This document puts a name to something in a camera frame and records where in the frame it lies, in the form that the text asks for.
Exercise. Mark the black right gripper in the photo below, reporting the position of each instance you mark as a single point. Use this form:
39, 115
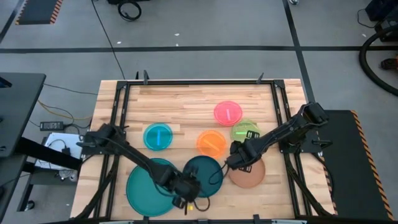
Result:
242, 154

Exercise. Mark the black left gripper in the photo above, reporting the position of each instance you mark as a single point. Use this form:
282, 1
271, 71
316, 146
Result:
186, 189

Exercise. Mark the green transparent plastic plate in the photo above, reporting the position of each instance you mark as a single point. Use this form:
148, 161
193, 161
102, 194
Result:
241, 127

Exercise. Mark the tan plastic plate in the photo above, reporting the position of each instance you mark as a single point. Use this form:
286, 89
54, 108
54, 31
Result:
252, 179

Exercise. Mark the dark teal plastic plate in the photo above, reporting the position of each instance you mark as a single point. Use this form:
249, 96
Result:
208, 169

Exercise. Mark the orange transparent plastic plate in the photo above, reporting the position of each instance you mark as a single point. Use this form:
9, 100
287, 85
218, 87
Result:
211, 144

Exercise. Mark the large green plastic plate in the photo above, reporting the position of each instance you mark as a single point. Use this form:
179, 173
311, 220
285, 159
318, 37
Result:
143, 193

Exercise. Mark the pink transparent plastic plate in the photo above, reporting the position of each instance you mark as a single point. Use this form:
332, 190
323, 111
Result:
222, 113

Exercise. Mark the blue transparent plastic plate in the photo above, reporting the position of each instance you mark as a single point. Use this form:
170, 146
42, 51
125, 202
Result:
152, 137

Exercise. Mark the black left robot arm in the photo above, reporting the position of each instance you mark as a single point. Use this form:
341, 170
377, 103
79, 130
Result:
136, 155

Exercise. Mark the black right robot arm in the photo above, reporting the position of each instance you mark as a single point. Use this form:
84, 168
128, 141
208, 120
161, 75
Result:
289, 127

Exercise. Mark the large hazard striped black platform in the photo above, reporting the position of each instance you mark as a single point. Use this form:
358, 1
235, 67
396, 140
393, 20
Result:
348, 171

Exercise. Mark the white flat box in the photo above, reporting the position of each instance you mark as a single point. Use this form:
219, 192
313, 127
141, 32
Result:
54, 138

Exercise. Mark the black metal stand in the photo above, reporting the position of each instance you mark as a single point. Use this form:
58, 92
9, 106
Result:
46, 152

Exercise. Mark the black power adapter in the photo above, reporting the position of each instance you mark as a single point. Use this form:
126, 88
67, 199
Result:
51, 125

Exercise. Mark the orange black object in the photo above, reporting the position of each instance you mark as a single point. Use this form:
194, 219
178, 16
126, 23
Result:
390, 63

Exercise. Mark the black desk top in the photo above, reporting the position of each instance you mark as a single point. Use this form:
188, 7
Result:
18, 109

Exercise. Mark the black equipment case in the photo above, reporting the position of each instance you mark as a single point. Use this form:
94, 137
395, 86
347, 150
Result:
385, 12

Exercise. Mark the small hazard striped floor mat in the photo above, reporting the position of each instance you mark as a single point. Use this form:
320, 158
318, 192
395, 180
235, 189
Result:
37, 11

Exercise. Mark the black frame clamp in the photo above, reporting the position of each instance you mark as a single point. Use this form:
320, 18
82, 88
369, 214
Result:
145, 77
260, 78

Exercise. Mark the silver aluminium bracket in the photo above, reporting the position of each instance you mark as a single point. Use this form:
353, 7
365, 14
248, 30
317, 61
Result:
289, 222

